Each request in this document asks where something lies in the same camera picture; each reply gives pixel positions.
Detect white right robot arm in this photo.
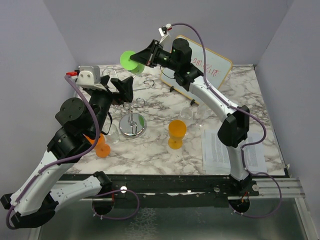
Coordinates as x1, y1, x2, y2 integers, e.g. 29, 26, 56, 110
130, 38, 250, 196

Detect printed paper sheets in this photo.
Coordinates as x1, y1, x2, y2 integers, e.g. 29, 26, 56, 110
201, 129, 267, 175

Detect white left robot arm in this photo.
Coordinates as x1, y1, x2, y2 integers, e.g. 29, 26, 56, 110
0, 76, 134, 230

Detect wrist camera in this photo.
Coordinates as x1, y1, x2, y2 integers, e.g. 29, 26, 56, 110
66, 65, 107, 91
158, 23, 172, 44

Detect green wine glass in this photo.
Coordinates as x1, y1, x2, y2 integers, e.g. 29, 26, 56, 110
120, 50, 145, 75

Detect yellow framed whiteboard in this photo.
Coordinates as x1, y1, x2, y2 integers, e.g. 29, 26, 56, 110
160, 35, 233, 104

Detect chrome wine glass rack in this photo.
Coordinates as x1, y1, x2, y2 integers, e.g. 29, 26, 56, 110
101, 67, 155, 138

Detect orange wine glass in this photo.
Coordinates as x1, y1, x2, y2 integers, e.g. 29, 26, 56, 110
168, 119, 187, 150
94, 133, 111, 158

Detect aluminium table edge rail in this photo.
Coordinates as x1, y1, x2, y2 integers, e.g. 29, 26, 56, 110
27, 65, 316, 240

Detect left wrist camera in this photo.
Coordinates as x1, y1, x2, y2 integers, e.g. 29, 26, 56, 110
66, 65, 107, 91

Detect clear wine glass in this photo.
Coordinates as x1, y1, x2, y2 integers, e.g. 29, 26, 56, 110
196, 103, 212, 119
103, 123, 120, 145
178, 107, 204, 129

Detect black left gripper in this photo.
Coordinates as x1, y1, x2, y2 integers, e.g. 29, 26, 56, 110
87, 75, 134, 137

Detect black front mounting rail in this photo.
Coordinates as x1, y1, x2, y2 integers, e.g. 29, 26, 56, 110
57, 174, 261, 208

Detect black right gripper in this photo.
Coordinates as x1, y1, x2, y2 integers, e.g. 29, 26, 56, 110
129, 40, 179, 73

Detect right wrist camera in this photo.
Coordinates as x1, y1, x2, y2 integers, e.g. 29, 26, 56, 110
158, 23, 172, 44

